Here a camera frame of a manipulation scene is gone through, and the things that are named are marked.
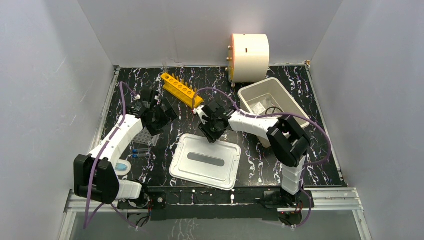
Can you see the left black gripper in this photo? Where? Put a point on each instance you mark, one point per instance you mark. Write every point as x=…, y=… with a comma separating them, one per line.
x=165, y=112

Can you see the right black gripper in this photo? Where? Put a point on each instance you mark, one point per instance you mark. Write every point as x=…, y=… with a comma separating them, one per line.
x=211, y=137

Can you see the clear well plate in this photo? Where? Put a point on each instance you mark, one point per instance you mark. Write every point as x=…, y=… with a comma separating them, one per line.
x=145, y=138

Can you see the yellow test tube rack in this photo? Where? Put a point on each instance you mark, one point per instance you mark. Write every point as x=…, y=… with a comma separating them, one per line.
x=181, y=91

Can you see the blue capped tube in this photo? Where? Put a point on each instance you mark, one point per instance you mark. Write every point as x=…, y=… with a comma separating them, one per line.
x=140, y=150
x=141, y=155

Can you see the white bin lid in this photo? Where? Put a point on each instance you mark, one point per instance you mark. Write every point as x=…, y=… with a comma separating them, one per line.
x=198, y=161

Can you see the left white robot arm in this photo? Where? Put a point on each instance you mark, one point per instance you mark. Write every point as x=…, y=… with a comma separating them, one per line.
x=95, y=175

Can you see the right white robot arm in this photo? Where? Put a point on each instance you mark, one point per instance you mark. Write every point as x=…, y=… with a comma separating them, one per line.
x=288, y=140

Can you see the beige plastic bin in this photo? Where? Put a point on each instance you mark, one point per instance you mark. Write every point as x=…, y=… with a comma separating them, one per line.
x=268, y=96

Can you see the blue petri dish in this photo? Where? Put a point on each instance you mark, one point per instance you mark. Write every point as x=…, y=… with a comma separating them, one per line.
x=122, y=167

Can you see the cream cylindrical device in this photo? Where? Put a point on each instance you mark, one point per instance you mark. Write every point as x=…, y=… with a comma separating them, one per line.
x=248, y=58

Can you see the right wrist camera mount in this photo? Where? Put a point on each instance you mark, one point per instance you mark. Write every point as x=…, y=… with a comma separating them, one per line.
x=199, y=112

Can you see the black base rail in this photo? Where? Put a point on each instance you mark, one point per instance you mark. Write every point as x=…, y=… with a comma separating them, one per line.
x=268, y=203

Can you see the aluminium frame rail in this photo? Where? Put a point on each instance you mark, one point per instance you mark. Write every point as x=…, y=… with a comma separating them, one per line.
x=324, y=198

